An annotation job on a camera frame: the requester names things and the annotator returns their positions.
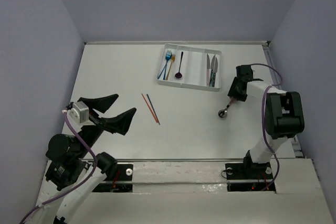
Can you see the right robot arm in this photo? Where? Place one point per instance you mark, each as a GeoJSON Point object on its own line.
{"type": "Point", "coordinates": [281, 117]}

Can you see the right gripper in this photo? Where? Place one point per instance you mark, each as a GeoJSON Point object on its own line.
{"type": "Point", "coordinates": [232, 92]}

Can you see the dark patterned handle knife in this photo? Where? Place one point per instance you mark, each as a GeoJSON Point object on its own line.
{"type": "Point", "coordinates": [212, 70]}

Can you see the purple spoon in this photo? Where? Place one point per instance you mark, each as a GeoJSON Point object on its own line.
{"type": "Point", "coordinates": [178, 75]}

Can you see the white divided cutlery tray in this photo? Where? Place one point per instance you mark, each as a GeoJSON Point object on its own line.
{"type": "Point", "coordinates": [193, 69]}

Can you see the gold fork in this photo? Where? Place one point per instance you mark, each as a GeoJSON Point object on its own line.
{"type": "Point", "coordinates": [171, 63]}

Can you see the teal handled knife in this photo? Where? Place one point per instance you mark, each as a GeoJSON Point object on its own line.
{"type": "Point", "coordinates": [215, 71]}

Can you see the orange chopstick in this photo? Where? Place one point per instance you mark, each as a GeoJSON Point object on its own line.
{"type": "Point", "coordinates": [150, 108]}

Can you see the blue chopstick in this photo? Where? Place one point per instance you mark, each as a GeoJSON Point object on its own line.
{"type": "Point", "coordinates": [153, 109]}

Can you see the pink handled knife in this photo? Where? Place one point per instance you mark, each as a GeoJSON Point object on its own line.
{"type": "Point", "coordinates": [208, 70]}

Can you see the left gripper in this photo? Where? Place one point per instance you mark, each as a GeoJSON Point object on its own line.
{"type": "Point", "coordinates": [97, 119]}

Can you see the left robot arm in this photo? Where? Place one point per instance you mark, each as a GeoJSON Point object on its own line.
{"type": "Point", "coordinates": [74, 169]}

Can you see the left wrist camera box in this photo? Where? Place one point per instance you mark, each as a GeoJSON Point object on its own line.
{"type": "Point", "coordinates": [79, 112]}

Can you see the pink handled silver spoon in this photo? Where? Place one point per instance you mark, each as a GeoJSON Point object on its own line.
{"type": "Point", "coordinates": [223, 112]}

